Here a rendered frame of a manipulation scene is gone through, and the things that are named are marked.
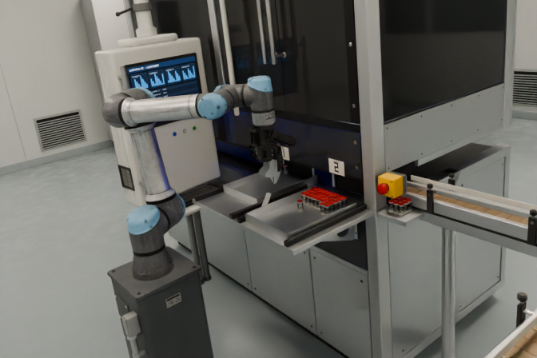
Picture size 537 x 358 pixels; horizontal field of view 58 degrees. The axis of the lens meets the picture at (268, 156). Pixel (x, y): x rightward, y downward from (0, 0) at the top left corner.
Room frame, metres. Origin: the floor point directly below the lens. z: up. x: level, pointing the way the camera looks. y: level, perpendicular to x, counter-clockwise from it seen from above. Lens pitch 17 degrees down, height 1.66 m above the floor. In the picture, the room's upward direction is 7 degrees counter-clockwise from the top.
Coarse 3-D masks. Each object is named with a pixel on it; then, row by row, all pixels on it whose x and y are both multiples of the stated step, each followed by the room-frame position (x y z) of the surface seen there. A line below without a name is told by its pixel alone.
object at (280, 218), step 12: (300, 192) 1.86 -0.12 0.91; (276, 204) 1.78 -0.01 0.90; (288, 204) 1.82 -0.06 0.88; (252, 216) 1.67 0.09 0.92; (264, 216) 1.73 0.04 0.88; (276, 216) 1.71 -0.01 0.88; (288, 216) 1.70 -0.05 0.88; (300, 216) 1.69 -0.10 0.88; (312, 216) 1.68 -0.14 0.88; (324, 216) 1.66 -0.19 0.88; (264, 228) 1.60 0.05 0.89; (276, 228) 1.54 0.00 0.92; (288, 228) 1.60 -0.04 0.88; (300, 228) 1.52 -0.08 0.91
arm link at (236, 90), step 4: (236, 84) 1.57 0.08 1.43; (240, 84) 1.56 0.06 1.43; (244, 84) 1.55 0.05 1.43; (216, 88) 1.57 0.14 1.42; (220, 88) 1.56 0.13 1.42; (224, 88) 1.51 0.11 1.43; (228, 88) 1.52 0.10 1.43; (232, 88) 1.53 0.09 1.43; (236, 88) 1.54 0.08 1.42; (240, 88) 1.53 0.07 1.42; (232, 92) 1.50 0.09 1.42; (236, 92) 1.52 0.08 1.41; (240, 92) 1.52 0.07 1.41; (236, 96) 1.51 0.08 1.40; (240, 96) 1.52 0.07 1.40; (236, 100) 1.50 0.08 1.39; (240, 100) 1.52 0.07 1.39; (236, 104) 1.51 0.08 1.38; (240, 104) 1.53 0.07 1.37; (244, 104) 1.52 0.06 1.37
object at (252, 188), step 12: (240, 180) 2.09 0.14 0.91; (252, 180) 2.13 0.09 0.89; (264, 180) 2.13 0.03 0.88; (288, 180) 2.09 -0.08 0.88; (300, 180) 2.08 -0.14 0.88; (312, 180) 2.01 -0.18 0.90; (228, 192) 2.01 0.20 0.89; (240, 192) 1.93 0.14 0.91; (252, 192) 2.00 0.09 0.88; (264, 192) 1.98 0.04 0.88; (276, 192) 1.89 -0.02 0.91; (252, 204) 1.86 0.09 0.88
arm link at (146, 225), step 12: (132, 216) 1.56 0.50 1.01; (144, 216) 1.55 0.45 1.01; (156, 216) 1.55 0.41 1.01; (168, 216) 1.62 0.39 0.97; (132, 228) 1.52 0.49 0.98; (144, 228) 1.52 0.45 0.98; (156, 228) 1.54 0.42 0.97; (168, 228) 1.61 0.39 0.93; (132, 240) 1.53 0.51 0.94; (144, 240) 1.52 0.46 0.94; (156, 240) 1.53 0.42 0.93; (144, 252) 1.52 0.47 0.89
